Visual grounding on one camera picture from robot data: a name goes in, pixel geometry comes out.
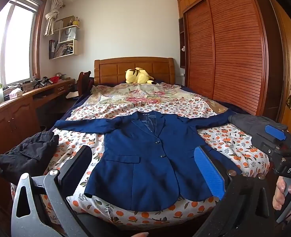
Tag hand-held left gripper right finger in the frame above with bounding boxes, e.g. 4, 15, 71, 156
194, 145, 277, 237

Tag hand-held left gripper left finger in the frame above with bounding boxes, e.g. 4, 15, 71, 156
11, 145, 93, 237

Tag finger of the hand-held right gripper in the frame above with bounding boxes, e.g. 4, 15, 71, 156
251, 125, 291, 153
228, 114, 288, 139

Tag blue blazer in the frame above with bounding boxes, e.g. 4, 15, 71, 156
54, 111, 242, 212

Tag black folded clothes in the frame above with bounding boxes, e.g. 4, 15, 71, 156
0, 131, 59, 181

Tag person's right hand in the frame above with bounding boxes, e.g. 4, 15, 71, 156
272, 176, 291, 211

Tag orange print bed sheet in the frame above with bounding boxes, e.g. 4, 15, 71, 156
11, 99, 270, 230

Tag wooden slatted wardrobe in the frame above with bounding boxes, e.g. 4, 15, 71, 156
177, 0, 284, 121

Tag wooden desk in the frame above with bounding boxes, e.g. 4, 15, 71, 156
0, 78, 77, 210

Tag wooden chair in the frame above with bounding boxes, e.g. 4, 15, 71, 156
77, 71, 95, 97

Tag black gadgets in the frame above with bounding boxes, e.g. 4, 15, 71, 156
33, 77, 50, 88

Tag pink floral blanket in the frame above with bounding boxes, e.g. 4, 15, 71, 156
90, 82, 188, 111

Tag wooden headboard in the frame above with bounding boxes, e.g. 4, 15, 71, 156
94, 57, 175, 87

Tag yellow plush toy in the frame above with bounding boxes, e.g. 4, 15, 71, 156
125, 67, 155, 84

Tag stack of papers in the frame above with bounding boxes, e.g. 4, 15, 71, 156
55, 42, 74, 57

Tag white paper bag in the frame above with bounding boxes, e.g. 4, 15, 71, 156
59, 27, 77, 42

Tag window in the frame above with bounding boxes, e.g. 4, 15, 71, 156
0, 0, 41, 89

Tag tied beige curtain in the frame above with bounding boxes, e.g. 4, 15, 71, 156
44, 0, 63, 36

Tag white wall shelf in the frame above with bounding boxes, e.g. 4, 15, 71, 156
49, 25, 80, 60

